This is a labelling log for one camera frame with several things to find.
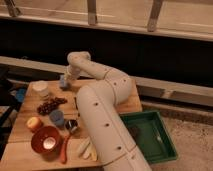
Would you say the peeled banana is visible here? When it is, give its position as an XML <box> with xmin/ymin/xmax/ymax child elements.
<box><xmin>77</xmin><ymin>137</ymin><xmax>98</xmax><ymax>161</ymax></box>

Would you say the orange bowl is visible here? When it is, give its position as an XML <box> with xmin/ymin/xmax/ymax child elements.
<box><xmin>31</xmin><ymin>126</ymin><xmax>61</xmax><ymax>155</ymax></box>

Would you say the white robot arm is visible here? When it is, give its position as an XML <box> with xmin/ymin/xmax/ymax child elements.
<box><xmin>67</xmin><ymin>51</ymin><xmax>152</xmax><ymax>171</ymax></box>

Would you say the green plastic tray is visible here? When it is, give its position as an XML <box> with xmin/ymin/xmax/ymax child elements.
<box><xmin>121</xmin><ymin>110</ymin><xmax>178</xmax><ymax>164</ymax></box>

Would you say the black chair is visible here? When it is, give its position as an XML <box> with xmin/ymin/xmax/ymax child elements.
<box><xmin>0</xmin><ymin>67</ymin><xmax>19</xmax><ymax>156</ymax></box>

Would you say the orange carrot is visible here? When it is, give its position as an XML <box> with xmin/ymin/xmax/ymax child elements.
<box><xmin>60</xmin><ymin>134</ymin><xmax>70</xmax><ymax>164</ymax></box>

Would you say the red yellow apple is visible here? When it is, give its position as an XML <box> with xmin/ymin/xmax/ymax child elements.
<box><xmin>26</xmin><ymin>117</ymin><xmax>43</xmax><ymax>132</ymax></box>

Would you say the blue plastic cup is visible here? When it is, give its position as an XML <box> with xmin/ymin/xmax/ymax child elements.
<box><xmin>49</xmin><ymin>109</ymin><xmax>64</xmax><ymax>127</ymax></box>

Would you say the white cup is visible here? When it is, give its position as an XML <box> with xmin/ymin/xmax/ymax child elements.
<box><xmin>32</xmin><ymin>80</ymin><xmax>49</xmax><ymax>98</ymax></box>

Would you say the bunch of dark grapes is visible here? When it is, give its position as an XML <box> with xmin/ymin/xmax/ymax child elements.
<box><xmin>37</xmin><ymin>97</ymin><xmax>67</xmax><ymax>115</ymax></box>

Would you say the metal measuring cup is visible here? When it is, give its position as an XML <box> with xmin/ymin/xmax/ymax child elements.
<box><xmin>65</xmin><ymin>119</ymin><xmax>78</xmax><ymax>134</ymax></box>

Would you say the blue object at table edge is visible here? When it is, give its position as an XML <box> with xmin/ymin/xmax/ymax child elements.
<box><xmin>15</xmin><ymin>88</ymin><xmax>26</xmax><ymax>102</ymax></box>

